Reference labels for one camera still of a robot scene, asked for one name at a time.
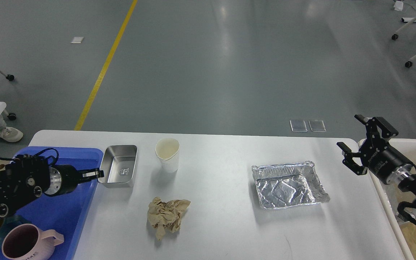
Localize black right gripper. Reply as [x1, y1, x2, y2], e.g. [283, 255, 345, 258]
[337, 114, 414, 185]

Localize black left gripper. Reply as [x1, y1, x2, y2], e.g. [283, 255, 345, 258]
[44, 165, 104, 196]

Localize stainless steel rectangular container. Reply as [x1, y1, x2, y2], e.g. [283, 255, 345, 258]
[97, 145, 138, 188]

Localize pink ceramic mug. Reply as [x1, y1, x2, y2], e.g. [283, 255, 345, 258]
[1, 224, 64, 260]

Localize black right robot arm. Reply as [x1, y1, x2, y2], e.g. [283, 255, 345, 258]
[337, 114, 416, 226]

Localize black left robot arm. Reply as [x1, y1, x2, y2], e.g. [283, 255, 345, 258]
[0, 147, 104, 219]

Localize right clear floor plate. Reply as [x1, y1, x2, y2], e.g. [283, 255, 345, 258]
[308, 120, 326, 132]

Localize clear floor plate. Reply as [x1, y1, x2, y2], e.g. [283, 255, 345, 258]
[308, 120, 326, 132]
[289, 120, 308, 132]

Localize left clear floor plate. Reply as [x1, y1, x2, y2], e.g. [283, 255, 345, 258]
[289, 120, 308, 132]

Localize white sneaker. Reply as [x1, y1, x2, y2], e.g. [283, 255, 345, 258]
[0, 127, 23, 143]

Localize white paper cup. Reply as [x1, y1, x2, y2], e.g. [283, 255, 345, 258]
[155, 138, 180, 173]

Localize crumpled brown paper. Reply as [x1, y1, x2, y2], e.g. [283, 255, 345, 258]
[147, 196, 191, 241]

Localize aluminium foil tray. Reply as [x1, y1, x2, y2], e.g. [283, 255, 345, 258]
[251, 161, 330, 210]

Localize white paper on floor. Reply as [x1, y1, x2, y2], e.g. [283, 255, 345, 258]
[70, 36, 84, 44]

